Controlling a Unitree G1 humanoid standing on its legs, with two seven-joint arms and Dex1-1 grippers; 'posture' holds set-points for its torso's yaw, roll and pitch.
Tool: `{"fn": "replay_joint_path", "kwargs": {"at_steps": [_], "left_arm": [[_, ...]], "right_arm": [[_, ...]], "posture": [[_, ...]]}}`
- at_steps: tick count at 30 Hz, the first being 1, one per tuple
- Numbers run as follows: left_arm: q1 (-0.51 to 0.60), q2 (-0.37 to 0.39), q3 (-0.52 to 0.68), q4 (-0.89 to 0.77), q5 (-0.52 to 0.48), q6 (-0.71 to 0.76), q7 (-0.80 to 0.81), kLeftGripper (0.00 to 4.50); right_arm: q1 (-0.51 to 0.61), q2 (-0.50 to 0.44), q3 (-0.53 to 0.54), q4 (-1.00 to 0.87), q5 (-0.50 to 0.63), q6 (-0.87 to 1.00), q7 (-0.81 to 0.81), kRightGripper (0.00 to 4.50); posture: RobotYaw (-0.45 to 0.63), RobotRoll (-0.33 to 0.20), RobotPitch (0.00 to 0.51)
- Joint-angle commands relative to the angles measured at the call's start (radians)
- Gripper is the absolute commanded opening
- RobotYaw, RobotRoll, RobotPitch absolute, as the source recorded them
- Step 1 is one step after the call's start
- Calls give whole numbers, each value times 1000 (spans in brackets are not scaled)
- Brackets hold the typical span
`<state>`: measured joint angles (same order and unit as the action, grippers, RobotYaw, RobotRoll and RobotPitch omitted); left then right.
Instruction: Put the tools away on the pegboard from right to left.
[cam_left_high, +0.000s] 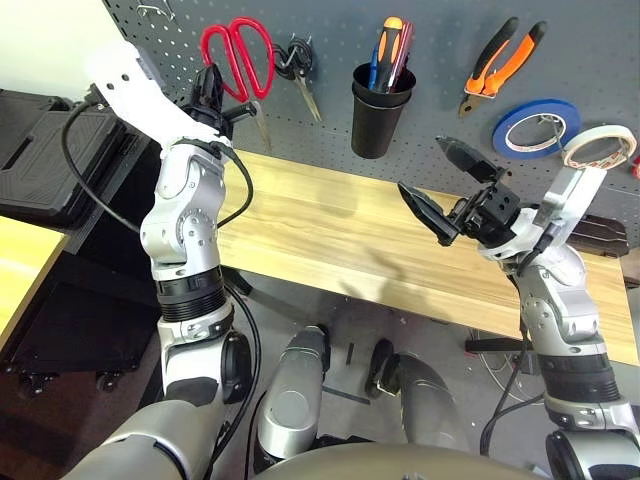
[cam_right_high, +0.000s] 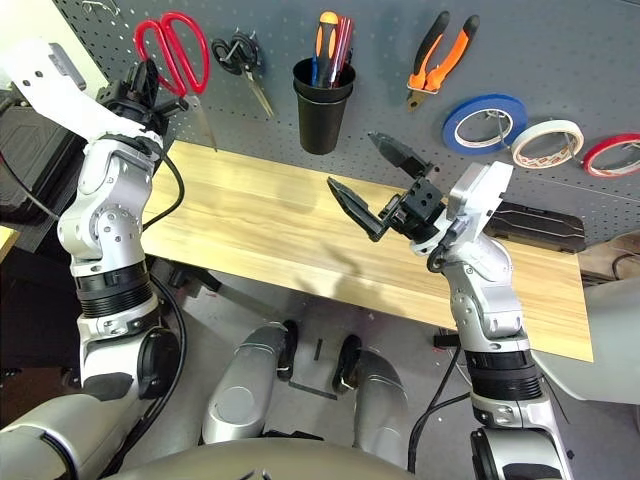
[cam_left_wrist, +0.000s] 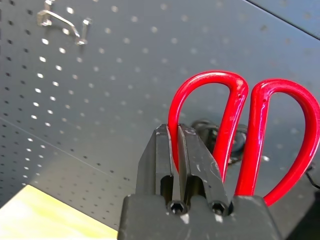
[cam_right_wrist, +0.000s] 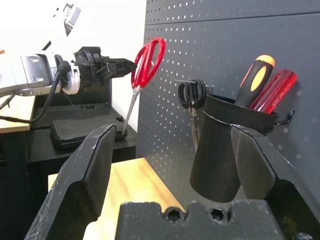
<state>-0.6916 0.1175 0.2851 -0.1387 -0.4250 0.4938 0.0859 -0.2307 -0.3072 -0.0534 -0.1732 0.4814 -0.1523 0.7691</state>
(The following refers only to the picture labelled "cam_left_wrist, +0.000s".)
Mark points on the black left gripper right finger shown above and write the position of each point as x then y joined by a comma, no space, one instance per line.
200,165

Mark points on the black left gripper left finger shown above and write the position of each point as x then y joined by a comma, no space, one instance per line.
152,162

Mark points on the grey metal pegboard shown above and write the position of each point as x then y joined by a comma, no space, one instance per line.
100,100

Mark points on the silver double peg hook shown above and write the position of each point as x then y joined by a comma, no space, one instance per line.
62,20

